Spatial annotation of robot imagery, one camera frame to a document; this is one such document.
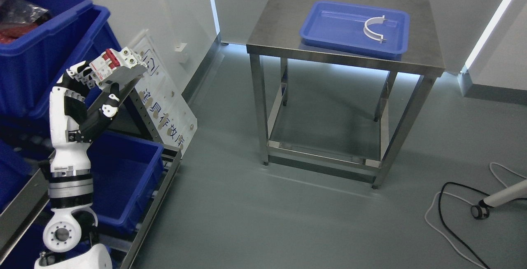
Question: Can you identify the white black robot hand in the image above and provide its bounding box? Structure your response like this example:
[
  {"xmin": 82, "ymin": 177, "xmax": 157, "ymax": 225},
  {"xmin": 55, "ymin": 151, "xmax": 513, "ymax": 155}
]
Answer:
[{"xmin": 49, "ymin": 61, "xmax": 120, "ymax": 146}]

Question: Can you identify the white circuit breaker red switch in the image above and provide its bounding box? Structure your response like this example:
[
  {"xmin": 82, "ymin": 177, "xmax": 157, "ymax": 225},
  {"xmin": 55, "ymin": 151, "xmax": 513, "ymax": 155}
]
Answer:
[{"xmin": 90, "ymin": 47, "xmax": 147, "ymax": 92}]

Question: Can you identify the blue storage bin upper left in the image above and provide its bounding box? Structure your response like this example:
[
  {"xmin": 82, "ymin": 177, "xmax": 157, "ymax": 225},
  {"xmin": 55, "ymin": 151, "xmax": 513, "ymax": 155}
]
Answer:
[{"xmin": 0, "ymin": 0, "xmax": 121, "ymax": 119}]

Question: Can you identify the blue storage bin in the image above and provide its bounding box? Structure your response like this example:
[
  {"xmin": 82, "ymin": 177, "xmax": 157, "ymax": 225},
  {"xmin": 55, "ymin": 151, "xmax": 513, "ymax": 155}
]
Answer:
[
  {"xmin": 0, "ymin": 0, "xmax": 121, "ymax": 119},
  {"xmin": 87, "ymin": 131, "xmax": 164, "ymax": 235}
]

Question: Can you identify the blue storage bin lower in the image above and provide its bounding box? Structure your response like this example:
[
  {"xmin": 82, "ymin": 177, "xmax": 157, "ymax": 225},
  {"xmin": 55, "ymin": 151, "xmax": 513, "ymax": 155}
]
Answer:
[{"xmin": 87, "ymin": 131, "xmax": 164, "ymax": 235}]

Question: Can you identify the white curved pipe clamp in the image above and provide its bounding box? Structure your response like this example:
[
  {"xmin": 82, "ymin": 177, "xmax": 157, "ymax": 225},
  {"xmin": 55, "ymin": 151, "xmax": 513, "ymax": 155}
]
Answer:
[{"xmin": 364, "ymin": 15, "xmax": 388, "ymax": 44}]

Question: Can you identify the blue plastic tray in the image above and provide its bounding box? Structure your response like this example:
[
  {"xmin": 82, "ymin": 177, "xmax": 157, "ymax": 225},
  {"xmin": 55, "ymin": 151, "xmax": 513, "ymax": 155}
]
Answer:
[{"xmin": 299, "ymin": 0, "xmax": 410, "ymax": 59}]

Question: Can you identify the stainless steel table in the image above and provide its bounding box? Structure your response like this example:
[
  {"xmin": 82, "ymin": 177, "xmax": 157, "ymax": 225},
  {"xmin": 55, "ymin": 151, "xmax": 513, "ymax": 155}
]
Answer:
[{"xmin": 247, "ymin": 0, "xmax": 445, "ymax": 189}]

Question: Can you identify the white wheeled stand leg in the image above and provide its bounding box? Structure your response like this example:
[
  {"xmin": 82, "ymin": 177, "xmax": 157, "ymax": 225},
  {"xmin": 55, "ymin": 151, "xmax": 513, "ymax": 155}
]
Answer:
[{"xmin": 471, "ymin": 180, "xmax": 527, "ymax": 220}]

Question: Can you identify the white wall box left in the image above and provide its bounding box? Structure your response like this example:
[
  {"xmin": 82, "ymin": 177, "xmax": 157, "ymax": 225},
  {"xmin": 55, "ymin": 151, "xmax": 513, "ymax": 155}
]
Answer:
[{"xmin": 175, "ymin": 42, "xmax": 189, "ymax": 64}]

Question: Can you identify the white cable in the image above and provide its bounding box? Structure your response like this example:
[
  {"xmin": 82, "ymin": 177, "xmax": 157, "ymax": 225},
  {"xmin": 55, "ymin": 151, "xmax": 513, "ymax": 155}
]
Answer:
[{"xmin": 424, "ymin": 162, "xmax": 527, "ymax": 269}]

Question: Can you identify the black cable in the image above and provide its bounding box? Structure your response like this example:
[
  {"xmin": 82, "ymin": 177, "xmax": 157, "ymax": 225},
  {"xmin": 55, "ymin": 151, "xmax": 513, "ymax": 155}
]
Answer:
[{"xmin": 438, "ymin": 182, "xmax": 527, "ymax": 269}]

